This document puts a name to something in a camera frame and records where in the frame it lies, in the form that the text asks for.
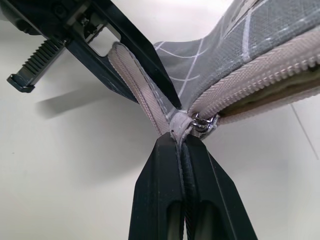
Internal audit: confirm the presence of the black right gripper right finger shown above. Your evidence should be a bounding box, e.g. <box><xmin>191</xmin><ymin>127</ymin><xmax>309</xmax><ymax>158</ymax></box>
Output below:
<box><xmin>184</xmin><ymin>138</ymin><xmax>259</xmax><ymax>240</ymax></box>

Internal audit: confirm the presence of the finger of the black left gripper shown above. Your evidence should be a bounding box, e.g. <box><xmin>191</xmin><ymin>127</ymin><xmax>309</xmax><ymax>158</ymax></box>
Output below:
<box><xmin>65</xmin><ymin>39</ymin><xmax>140</xmax><ymax>104</ymax></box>
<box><xmin>99</xmin><ymin>0</ymin><xmax>183</xmax><ymax>110</ymax></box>

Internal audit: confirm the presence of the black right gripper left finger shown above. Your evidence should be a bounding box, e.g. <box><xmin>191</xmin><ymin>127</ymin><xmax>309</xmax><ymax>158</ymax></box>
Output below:
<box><xmin>128</xmin><ymin>132</ymin><xmax>186</xmax><ymax>240</ymax></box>

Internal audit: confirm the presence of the grey patterned zipper pouch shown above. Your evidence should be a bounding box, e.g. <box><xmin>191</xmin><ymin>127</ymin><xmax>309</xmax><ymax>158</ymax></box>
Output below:
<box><xmin>106</xmin><ymin>0</ymin><xmax>320</xmax><ymax>221</ymax></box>

